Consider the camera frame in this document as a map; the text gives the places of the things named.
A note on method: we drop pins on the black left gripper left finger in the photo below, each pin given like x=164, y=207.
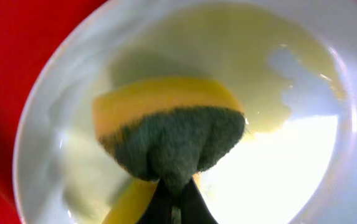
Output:
x=159, y=209

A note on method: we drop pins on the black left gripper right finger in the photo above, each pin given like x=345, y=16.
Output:
x=193, y=208

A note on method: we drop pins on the light blue round plate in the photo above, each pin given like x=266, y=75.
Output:
x=290, y=155

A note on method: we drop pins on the yellow green scrub sponge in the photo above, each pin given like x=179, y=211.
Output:
x=168, y=129

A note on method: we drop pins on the red plastic tray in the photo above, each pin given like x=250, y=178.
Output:
x=10, y=62

